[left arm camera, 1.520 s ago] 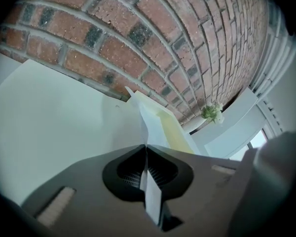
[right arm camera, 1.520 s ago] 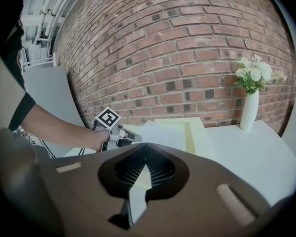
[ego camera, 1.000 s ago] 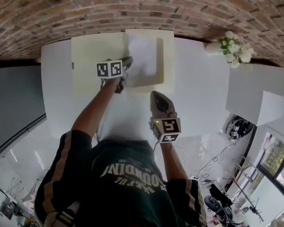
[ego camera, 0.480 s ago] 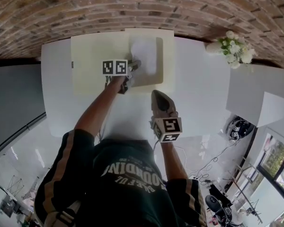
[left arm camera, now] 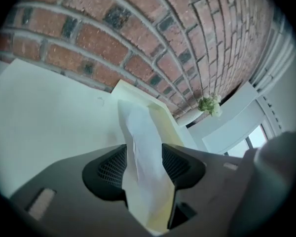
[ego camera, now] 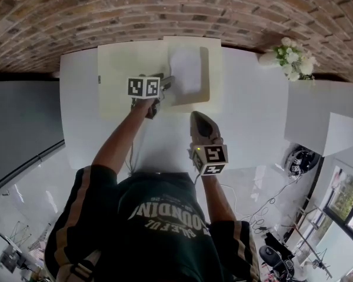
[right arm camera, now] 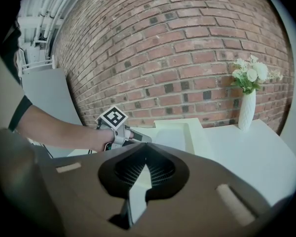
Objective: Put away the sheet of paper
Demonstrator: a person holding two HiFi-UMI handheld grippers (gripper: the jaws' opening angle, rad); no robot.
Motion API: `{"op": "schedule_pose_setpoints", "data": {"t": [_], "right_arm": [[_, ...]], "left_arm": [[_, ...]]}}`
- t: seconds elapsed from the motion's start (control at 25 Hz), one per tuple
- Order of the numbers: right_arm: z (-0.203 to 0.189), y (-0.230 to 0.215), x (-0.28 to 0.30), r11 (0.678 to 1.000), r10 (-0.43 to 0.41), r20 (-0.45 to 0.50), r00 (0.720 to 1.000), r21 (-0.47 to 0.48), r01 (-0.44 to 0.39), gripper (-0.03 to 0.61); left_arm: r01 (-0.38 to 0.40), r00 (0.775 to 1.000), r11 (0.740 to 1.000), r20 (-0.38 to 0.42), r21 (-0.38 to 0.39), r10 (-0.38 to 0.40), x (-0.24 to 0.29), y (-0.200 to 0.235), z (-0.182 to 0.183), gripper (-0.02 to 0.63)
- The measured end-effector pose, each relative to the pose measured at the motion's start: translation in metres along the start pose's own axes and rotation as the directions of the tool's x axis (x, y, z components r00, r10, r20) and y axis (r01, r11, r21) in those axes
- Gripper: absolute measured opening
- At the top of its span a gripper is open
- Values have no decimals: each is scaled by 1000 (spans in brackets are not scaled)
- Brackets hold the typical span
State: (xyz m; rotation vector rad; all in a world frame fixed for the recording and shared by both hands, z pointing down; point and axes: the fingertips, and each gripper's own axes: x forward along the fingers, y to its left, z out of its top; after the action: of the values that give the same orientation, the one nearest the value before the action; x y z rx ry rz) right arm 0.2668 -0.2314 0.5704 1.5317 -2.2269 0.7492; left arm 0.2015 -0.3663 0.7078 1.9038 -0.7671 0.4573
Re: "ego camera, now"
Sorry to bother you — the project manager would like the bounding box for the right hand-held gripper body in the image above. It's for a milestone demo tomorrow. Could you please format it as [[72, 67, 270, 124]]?
[[187, 110, 229, 176]]

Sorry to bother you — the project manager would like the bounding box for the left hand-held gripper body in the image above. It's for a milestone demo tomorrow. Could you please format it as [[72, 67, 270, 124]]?
[[126, 75, 169, 120]]

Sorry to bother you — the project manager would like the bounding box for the white sheet of paper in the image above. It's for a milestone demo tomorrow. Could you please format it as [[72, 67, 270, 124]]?
[[168, 47, 202, 97]]

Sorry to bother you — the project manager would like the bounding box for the person's left forearm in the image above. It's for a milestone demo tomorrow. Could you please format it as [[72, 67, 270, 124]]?
[[91, 99, 152, 176]]

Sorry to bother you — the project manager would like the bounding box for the person's right forearm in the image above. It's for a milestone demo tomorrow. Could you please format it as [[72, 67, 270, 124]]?
[[200, 172, 237, 224]]

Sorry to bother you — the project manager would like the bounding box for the large beige desk mat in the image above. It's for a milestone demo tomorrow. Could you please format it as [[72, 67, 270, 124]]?
[[96, 38, 224, 122]]

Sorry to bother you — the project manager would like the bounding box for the beige paper tray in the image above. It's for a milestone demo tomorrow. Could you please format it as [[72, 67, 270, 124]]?
[[163, 35, 223, 106]]

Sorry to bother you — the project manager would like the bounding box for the spare hand-held gripper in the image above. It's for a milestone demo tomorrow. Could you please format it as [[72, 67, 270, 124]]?
[[285, 147, 321, 177]]

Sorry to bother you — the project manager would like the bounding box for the dark green striped shirt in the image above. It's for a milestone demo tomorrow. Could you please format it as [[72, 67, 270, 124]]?
[[44, 164, 260, 282]]

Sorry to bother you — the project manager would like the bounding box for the white vase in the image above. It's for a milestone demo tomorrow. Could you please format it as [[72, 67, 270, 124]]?
[[258, 51, 281, 68]]

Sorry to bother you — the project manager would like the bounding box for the black office chair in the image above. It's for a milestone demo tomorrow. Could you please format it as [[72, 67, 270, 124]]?
[[258, 232, 297, 282]]

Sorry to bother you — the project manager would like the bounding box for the white flower bouquet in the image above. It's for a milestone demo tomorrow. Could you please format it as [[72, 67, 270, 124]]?
[[272, 36, 318, 83]]

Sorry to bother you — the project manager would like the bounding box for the grey partition panel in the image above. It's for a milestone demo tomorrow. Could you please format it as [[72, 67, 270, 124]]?
[[0, 80, 66, 191]]

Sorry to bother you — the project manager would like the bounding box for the black framed window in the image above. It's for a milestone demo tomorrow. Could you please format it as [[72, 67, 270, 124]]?
[[323, 164, 353, 246]]

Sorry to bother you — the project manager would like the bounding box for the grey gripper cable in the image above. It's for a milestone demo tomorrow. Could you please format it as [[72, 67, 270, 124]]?
[[124, 139, 140, 177]]

